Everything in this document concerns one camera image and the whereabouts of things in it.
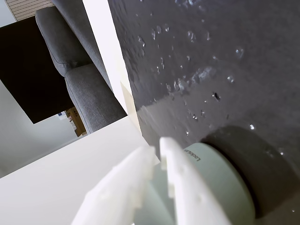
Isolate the black flat panel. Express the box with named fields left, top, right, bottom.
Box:
left=0, top=16, right=76, bottom=125

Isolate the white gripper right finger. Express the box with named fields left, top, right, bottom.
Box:
left=159, top=137, right=233, bottom=225

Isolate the grey fabric sofa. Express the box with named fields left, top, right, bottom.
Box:
left=35, top=0, right=128, bottom=135

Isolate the black table mat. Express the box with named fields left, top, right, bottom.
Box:
left=107, top=0, right=300, bottom=225

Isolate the beige slatted blind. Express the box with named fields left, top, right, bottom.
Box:
left=9, top=0, right=57, bottom=22

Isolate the brown cardboard box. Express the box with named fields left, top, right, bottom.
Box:
left=64, top=106, right=88, bottom=138

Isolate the pale green metal mug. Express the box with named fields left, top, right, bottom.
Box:
left=133, top=142, right=256, bottom=225

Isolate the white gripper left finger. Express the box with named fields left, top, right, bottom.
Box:
left=70, top=145, right=156, bottom=225

